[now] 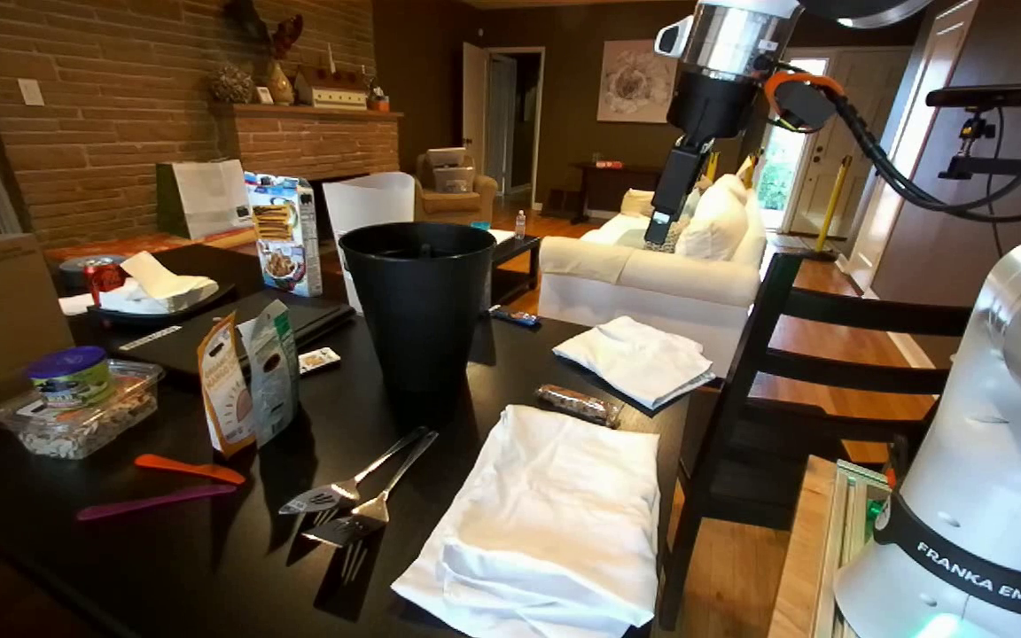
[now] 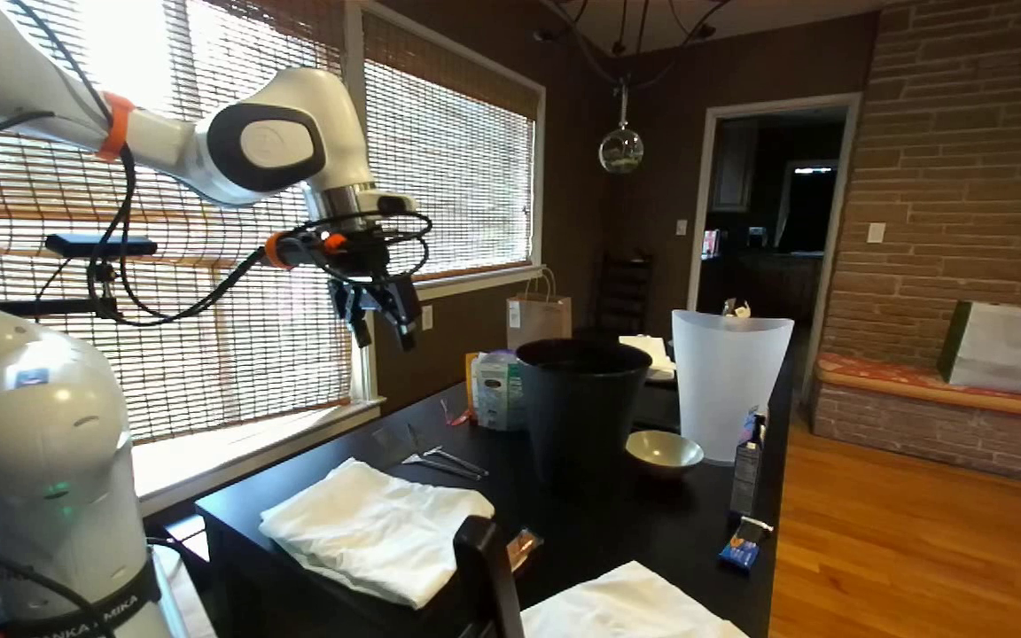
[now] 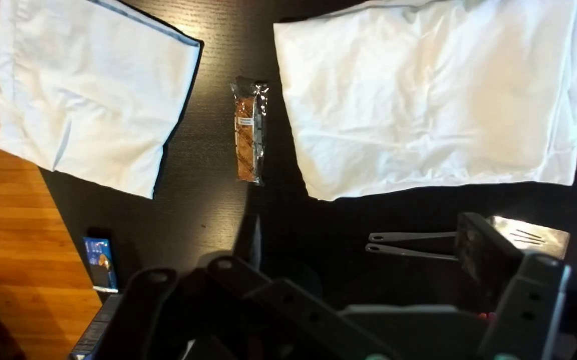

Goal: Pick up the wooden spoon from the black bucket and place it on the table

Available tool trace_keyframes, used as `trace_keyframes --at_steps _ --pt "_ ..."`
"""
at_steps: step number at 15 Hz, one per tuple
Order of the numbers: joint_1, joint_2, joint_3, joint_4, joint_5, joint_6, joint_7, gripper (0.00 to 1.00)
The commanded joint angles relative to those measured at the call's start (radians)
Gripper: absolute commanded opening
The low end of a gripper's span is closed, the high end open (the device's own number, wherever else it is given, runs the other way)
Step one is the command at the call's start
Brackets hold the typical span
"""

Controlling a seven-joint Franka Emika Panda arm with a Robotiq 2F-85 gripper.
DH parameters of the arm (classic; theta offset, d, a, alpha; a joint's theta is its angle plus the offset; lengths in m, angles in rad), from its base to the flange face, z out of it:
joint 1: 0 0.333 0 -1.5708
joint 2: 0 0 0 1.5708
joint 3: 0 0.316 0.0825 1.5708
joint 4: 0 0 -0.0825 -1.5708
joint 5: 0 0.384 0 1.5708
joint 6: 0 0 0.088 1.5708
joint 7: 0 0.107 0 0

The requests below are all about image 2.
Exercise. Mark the orange bench cushion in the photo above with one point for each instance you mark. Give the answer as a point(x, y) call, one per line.
point(922, 388)

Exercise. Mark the white translucent bin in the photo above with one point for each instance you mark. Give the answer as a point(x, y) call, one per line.
point(729, 378)

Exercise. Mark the white wall outlet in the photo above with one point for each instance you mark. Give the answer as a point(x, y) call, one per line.
point(428, 318)

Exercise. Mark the black wooden chair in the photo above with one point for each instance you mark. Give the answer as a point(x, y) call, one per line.
point(486, 587)

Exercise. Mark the small blue box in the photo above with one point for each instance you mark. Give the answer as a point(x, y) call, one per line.
point(746, 547)

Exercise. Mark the wide woven window blind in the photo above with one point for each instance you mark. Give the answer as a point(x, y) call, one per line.
point(213, 357)

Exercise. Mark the hanging glass globe lamp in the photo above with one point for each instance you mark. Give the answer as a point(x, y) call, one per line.
point(623, 150)

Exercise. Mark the large white folded cloth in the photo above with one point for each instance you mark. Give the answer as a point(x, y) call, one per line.
point(373, 533)

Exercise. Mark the white green snack pouch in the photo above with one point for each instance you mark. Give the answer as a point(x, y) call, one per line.
point(497, 392)

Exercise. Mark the white wrapped bundle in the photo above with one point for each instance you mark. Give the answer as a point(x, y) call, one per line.
point(1011, 346)

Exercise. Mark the white door frame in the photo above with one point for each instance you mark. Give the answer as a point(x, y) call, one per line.
point(701, 201)

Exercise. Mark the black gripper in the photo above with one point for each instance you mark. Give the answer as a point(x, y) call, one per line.
point(365, 254)

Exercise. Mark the brown paper bag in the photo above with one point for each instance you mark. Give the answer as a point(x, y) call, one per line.
point(535, 319)

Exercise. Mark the black camera bar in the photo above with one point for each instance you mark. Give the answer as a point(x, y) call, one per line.
point(98, 247)

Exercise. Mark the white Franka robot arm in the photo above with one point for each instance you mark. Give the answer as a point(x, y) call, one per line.
point(35, 439)

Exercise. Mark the black plastic bucket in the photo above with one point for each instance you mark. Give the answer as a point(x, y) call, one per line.
point(581, 439)

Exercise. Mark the pale green bowl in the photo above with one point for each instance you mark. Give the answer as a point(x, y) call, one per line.
point(664, 448)

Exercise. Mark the white light switch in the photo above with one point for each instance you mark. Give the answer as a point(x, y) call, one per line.
point(877, 233)

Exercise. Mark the small white folded cloth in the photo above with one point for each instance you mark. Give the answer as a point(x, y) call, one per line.
point(623, 607)

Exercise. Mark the clear pump bottle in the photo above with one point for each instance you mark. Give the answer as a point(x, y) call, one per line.
point(750, 472)

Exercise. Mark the narrow woven window blind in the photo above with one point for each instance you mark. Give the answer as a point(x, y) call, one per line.
point(451, 166)

